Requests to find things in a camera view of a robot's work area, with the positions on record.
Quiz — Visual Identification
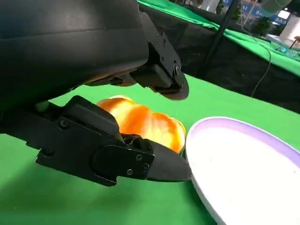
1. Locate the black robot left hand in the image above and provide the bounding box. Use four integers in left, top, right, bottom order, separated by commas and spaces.
0, 0, 193, 188

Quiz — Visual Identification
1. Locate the orange white toy bread roll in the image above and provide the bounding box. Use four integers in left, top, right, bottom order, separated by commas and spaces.
96, 95, 187, 154

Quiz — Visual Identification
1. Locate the black stand pole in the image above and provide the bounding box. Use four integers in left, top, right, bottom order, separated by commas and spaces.
198, 0, 240, 77

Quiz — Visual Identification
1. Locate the black table skirt cloth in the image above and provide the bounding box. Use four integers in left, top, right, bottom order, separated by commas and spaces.
145, 3, 300, 113

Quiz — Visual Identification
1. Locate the green cloth on neighbouring table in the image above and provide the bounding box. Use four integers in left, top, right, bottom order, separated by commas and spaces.
137, 0, 300, 77

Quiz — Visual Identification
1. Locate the lilac plate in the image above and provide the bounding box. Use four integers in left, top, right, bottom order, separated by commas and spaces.
185, 116, 300, 225

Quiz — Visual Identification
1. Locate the thin grey hanging cable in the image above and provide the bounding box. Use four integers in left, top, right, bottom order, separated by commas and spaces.
241, 23, 272, 98

